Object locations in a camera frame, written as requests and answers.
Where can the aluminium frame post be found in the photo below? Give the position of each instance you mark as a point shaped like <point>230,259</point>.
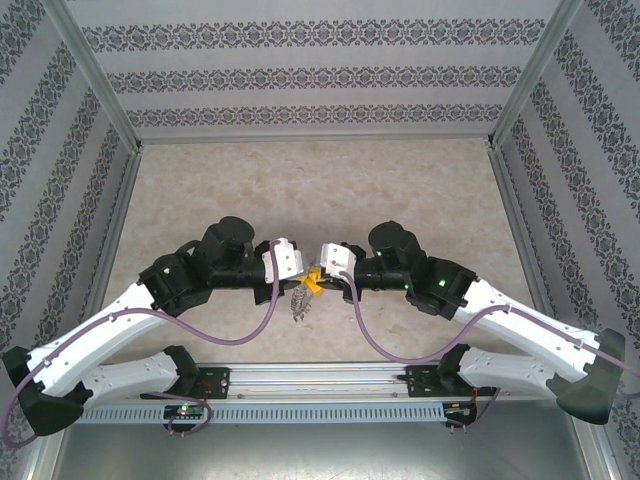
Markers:
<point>597,450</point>
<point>100,80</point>
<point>528,80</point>

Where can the aluminium frame beam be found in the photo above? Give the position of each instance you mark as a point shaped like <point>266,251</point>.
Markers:
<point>522,240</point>
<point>315,137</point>
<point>112,235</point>

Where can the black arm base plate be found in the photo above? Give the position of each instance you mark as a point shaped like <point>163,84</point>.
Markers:
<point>215,382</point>
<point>420,385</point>

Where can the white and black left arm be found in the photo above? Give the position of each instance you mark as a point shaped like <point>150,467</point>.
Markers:
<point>90,335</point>

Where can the small circuit board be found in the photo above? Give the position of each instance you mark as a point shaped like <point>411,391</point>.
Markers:
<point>457,409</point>
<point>185,411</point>

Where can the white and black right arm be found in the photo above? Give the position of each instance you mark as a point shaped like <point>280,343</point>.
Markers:
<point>525,325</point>

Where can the aluminium mounting rail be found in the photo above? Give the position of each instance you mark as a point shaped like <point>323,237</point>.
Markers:
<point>320,380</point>

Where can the grey metal sheet panel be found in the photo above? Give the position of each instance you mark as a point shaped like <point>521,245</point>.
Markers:
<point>320,455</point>

